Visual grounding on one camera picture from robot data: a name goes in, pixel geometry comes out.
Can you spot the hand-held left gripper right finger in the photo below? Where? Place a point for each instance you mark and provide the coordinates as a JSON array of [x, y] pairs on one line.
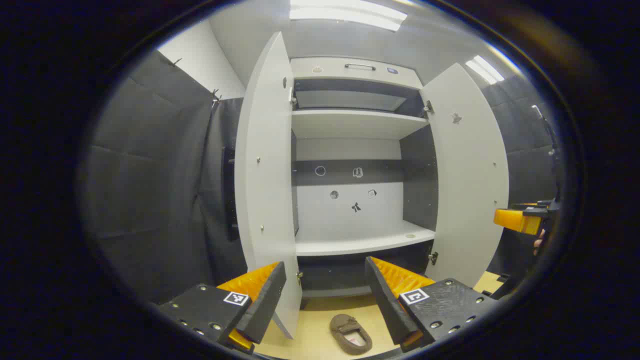
[[387, 305]]

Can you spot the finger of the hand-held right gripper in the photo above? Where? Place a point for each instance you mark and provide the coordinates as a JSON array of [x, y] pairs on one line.
[[515, 220]]

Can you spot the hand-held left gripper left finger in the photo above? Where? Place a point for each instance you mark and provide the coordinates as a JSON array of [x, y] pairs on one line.
[[265, 307]]

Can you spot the brown fuzzy shoe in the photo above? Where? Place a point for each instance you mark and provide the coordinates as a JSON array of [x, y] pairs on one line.
[[350, 332]]

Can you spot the grey cabinet door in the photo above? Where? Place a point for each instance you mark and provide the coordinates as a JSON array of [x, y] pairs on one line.
[[470, 175], [265, 175]]

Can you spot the grey shoe cabinet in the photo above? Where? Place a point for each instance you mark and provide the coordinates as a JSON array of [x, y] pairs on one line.
[[345, 220]]

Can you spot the grey cabinet drawer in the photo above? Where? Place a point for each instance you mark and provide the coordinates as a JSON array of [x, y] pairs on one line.
[[325, 67]]

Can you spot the black backdrop cloth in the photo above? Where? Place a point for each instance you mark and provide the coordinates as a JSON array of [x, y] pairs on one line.
[[525, 165], [225, 125], [145, 175]]

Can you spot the ceiling light panel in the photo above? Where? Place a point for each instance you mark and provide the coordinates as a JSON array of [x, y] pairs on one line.
[[484, 69], [345, 15]]

